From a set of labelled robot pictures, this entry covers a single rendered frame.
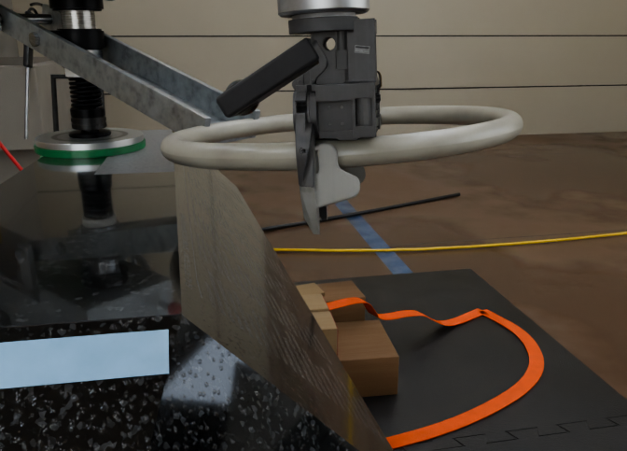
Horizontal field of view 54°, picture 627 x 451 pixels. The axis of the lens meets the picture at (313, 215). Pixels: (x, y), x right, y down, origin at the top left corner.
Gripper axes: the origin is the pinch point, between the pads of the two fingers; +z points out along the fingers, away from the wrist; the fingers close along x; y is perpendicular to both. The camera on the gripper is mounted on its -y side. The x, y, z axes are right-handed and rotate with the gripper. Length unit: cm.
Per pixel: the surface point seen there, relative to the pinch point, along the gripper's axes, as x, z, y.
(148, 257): -3.1, 3.7, -17.8
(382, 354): 100, 67, 1
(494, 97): 592, 29, 90
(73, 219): 8.3, 2.4, -33.2
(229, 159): 0.3, -6.3, -8.9
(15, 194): 19, 1, -48
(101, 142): 48, -3, -50
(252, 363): -12.4, 11.0, -4.3
